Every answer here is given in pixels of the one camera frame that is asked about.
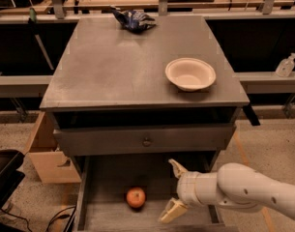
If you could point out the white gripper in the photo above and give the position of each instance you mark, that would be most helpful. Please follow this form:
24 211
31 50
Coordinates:
185 188

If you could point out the orange round fruit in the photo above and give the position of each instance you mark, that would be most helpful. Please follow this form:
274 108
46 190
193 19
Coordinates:
136 197

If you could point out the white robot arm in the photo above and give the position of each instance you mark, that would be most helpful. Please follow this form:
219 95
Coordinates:
234 186

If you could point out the round metal drawer knob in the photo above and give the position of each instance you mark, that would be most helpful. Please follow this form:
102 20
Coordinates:
146 142

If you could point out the grey top drawer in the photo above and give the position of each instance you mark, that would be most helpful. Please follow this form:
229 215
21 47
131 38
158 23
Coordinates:
116 141

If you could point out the open grey middle drawer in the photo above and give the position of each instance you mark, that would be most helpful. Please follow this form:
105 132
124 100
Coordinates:
102 204

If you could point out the grey wooden drawer cabinet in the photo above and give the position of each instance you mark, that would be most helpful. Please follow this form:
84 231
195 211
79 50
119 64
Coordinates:
111 78

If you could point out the white paper bowl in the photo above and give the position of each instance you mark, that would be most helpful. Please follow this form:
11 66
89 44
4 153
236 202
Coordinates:
189 74

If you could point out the light wooden box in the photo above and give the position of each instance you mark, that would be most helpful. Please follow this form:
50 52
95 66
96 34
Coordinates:
51 164

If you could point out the clear sanitizer bottle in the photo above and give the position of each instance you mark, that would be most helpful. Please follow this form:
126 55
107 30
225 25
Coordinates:
286 66

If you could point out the black bin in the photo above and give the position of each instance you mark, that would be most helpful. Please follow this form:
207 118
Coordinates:
10 177

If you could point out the blue crumpled chip bag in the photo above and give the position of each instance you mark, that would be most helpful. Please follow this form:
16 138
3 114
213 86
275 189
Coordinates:
133 20

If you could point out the grey metal rail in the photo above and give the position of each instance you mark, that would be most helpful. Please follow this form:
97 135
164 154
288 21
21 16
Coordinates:
24 86

